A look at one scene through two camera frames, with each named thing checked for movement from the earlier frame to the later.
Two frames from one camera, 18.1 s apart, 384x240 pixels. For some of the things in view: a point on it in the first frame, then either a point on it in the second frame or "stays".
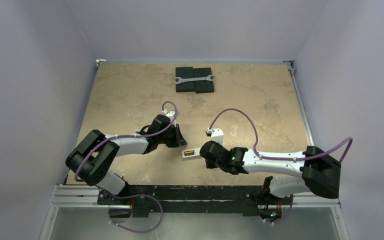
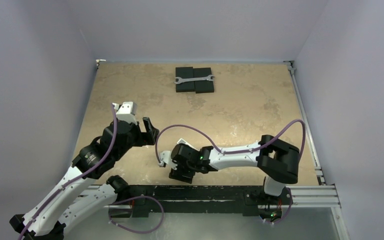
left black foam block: (185, 72) stays
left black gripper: (178, 140) -> (145, 138)
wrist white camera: (170, 114) -> (127, 111)
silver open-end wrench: (180, 80) stays
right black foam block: (205, 86) stays
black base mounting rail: (122, 201) stays
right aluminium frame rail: (336, 209) stays
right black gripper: (207, 159) -> (181, 172)
